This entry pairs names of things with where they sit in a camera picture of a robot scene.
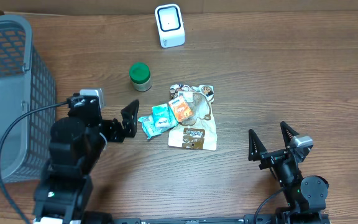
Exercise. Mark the white barcode scanner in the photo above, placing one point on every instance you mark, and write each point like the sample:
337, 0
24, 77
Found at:
170, 25

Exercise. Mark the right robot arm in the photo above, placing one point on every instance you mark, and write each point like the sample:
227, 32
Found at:
305, 196

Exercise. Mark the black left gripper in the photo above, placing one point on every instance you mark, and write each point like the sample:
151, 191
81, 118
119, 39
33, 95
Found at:
128, 118

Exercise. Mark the orange tissue pack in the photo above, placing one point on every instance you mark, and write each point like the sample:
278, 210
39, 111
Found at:
180, 108

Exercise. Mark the green lid jar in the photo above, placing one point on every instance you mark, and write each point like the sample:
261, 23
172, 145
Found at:
140, 76

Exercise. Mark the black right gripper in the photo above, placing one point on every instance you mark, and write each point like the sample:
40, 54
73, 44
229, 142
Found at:
258, 153

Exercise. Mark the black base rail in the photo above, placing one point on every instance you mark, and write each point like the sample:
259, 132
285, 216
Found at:
191, 221

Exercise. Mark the teal tissue pack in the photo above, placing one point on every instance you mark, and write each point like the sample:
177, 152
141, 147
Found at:
163, 117

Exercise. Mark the light teal wipes pack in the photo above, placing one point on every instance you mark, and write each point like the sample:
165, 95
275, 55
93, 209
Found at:
147, 123

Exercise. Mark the grey plastic basket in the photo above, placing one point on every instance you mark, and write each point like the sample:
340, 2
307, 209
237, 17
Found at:
25, 85

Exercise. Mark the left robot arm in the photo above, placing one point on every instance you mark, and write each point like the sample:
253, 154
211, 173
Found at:
62, 198

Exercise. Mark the brown snack pouch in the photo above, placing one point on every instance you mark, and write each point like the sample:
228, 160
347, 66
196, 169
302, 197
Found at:
199, 130

